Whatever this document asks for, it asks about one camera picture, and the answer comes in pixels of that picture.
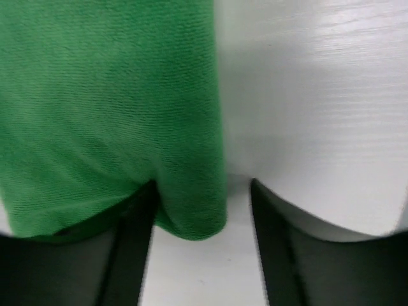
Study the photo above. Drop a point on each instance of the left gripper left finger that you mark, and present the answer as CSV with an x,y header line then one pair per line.
x,y
100,261

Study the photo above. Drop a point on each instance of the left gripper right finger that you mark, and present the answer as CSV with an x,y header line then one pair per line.
x,y
308,261

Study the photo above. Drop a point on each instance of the green towel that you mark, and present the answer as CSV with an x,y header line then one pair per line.
x,y
100,97

